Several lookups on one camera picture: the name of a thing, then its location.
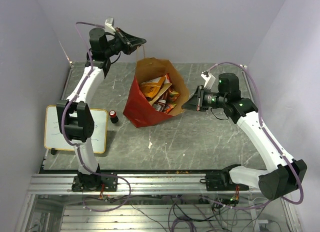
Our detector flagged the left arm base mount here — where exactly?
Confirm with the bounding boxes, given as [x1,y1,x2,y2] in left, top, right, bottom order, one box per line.
[71,173,118,192]

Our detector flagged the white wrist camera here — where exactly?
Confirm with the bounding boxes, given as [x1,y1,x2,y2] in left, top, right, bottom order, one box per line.
[104,17,116,34]
[201,70,216,90]

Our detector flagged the red brown paper bag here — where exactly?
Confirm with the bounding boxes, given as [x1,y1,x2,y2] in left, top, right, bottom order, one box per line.
[123,54,189,128]

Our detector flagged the brown snack pouch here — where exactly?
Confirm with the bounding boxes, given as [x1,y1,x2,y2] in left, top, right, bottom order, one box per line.
[149,83,172,106]

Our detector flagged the cable tangle under table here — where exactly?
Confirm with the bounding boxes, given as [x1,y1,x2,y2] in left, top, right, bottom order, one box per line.
[82,177,276,232]

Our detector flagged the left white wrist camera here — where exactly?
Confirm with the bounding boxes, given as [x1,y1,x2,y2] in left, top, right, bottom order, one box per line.
[104,17,116,34]

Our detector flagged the red capped black marker stamp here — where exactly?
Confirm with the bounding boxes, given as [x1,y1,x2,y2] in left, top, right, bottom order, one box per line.
[108,110,119,124]

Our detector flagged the orange snack pouch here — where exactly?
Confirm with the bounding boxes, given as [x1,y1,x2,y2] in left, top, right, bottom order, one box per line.
[139,76,166,99]

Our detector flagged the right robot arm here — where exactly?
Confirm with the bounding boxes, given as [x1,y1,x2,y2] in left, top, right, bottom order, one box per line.
[182,71,307,201]

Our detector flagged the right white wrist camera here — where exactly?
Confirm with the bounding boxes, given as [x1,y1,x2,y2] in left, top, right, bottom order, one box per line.
[201,70,216,90]

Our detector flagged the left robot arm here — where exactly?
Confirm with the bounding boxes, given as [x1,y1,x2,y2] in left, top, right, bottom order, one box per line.
[56,27,146,192]

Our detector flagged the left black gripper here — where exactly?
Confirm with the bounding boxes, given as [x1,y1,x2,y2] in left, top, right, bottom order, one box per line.
[105,28,148,58]

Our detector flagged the small whiteboard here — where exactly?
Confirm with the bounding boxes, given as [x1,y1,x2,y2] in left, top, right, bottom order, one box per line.
[44,105,109,154]

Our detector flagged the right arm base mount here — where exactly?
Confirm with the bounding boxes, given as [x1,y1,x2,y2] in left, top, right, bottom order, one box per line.
[199,164,249,191]

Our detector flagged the aluminium extrusion rail frame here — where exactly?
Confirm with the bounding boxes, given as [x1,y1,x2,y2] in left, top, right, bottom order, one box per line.
[27,172,286,196]

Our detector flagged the colourful small snack packets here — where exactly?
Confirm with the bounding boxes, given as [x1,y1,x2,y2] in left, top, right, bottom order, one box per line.
[152,74,180,114]

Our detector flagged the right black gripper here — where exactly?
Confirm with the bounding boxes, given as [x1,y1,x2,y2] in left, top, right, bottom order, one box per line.
[181,85,227,112]

